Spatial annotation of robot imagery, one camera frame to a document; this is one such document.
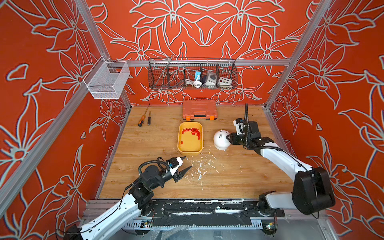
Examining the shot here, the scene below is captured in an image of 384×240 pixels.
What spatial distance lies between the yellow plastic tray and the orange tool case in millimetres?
49

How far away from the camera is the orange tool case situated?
1.09m

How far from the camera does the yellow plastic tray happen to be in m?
0.94
